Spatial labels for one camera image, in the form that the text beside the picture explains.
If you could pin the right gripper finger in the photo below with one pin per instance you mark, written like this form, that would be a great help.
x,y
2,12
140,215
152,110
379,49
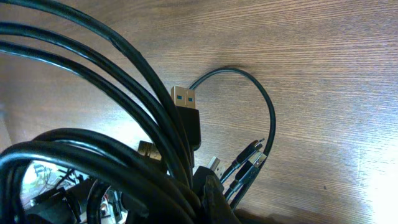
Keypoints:
x,y
213,205

